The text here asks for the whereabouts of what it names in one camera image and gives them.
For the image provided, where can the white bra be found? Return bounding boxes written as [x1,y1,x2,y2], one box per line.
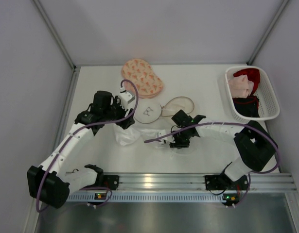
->
[114,121,196,156]

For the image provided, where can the white round mesh laundry bag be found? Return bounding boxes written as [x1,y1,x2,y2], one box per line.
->
[134,96,195,124]

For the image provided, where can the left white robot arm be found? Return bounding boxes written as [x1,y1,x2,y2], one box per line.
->
[27,90,139,209]

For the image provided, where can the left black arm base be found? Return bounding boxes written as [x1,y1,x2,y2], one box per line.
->
[91,174,120,190]

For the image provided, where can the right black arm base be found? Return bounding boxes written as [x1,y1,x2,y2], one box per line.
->
[204,173,249,191]

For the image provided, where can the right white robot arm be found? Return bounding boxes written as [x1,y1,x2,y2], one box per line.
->
[170,110,278,183]

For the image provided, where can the pink floral laundry bag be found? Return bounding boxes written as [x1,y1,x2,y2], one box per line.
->
[121,59,164,99]

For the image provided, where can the white plastic laundry basket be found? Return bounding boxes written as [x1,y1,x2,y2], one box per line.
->
[224,66,280,122]

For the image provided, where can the black garment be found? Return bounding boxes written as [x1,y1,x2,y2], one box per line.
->
[233,95,260,117]

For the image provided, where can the pink garment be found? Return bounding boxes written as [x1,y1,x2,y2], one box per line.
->
[228,75,254,99]

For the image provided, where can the red garment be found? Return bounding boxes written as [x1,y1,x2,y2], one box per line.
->
[233,68,261,95]

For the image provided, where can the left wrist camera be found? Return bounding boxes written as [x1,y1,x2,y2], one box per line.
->
[119,91,135,104]

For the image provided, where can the aluminium mounting rail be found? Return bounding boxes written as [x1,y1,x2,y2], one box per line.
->
[105,172,297,193]

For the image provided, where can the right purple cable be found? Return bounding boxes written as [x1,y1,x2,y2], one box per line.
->
[143,122,279,207]

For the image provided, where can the white slotted cable duct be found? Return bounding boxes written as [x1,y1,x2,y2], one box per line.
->
[67,192,239,203]

